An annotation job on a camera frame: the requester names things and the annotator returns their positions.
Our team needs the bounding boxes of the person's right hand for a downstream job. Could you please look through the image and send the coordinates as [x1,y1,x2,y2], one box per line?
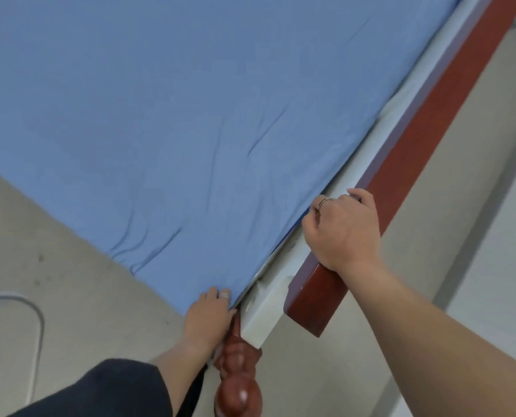
[302,188,382,274]

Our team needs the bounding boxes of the person's left hand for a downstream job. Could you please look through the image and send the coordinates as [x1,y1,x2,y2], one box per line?
[183,286,238,357]

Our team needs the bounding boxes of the white wooden bed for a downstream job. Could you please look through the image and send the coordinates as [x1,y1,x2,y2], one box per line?
[213,0,516,417]

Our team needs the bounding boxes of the light blue sheet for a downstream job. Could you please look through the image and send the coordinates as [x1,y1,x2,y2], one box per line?
[0,0,463,319]

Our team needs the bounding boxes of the person's right forearm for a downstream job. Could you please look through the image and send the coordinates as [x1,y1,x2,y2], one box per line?
[338,254,516,417]

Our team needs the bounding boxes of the person's left forearm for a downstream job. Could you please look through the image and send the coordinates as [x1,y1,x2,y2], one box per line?
[153,334,217,415]

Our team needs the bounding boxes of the person's black trousers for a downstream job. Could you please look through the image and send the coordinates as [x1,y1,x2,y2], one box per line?
[179,364,209,417]

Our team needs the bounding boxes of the person's black shirt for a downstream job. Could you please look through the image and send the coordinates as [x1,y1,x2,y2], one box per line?
[8,359,174,417]

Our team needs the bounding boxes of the grey cable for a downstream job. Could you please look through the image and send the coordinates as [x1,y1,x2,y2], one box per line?
[0,291,46,407]

